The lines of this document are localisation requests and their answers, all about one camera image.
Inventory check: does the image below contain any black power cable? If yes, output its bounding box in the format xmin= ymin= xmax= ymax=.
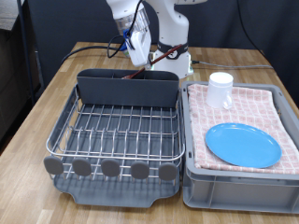
xmin=60 ymin=45 xmax=127 ymax=65

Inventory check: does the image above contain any dark cabinet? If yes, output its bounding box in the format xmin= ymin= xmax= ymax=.
xmin=0 ymin=27 xmax=42 ymax=143

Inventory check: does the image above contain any white plastic mug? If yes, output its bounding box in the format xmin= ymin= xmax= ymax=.
xmin=206 ymin=72 xmax=235 ymax=110

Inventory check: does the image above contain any dark gray utensil holder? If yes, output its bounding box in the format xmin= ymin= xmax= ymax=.
xmin=77 ymin=68 xmax=180 ymax=109

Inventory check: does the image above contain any blue plastic plate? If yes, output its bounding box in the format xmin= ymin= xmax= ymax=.
xmin=205 ymin=122 xmax=283 ymax=170

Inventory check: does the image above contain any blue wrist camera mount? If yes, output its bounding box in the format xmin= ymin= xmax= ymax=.
xmin=121 ymin=29 xmax=135 ymax=51

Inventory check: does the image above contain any metal wire dish rack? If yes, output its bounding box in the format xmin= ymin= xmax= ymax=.
xmin=43 ymin=83 xmax=187 ymax=189

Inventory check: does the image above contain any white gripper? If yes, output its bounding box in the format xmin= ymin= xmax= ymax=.
xmin=125 ymin=30 xmax=153 ymax=67

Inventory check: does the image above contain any pink checked cloth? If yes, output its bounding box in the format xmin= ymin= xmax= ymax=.
xmin=186 ymin=83 xmax=299 ymax=175

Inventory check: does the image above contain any black camera cable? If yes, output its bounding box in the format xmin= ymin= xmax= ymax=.
xmin=107 ymin=0 xmax=145 ymax=59

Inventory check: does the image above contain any black metal pole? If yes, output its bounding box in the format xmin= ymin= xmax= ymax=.
xmin=17 ymin=0 xmax=37 ymax=106

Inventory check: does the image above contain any gray plastic drain tray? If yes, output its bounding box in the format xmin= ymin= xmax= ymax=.
xmin=46 ymin=83 xmax=185 ymax=209

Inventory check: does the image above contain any gray plastic crate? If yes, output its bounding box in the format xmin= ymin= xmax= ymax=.
xmin=180 ymin=80 xmax=299 ymax=215

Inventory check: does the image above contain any gray cable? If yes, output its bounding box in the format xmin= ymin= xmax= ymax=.
xmin=191 ymin=59 xmax=275 ymax=70

